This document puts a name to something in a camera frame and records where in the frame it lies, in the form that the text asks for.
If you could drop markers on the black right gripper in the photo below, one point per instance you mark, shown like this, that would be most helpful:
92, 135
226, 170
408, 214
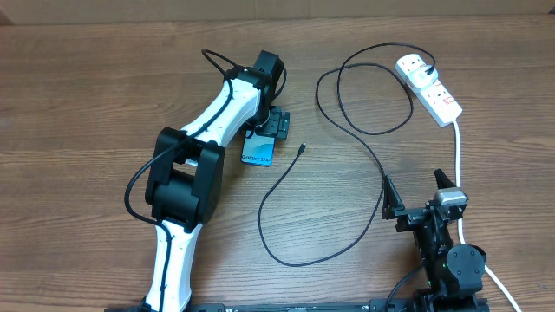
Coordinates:
409, 217

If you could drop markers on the white power strip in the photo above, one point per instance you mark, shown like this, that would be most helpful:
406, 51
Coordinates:
441, 105

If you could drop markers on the white charger plug adapter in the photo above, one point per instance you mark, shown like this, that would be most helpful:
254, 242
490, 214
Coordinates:
423, 77

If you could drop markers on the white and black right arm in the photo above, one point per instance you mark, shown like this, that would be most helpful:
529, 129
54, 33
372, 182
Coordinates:
454, 272

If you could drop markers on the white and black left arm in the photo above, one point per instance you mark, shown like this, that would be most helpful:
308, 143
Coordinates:
186, 172

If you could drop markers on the brown cardboard backdrop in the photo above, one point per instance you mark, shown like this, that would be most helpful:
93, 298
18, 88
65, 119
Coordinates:
45, 12

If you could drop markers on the blue Galaxy S24+ smartphone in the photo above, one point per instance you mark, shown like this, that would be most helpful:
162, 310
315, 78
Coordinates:
257, 150

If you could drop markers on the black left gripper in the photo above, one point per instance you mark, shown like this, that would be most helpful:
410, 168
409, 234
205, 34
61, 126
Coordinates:
276, 125

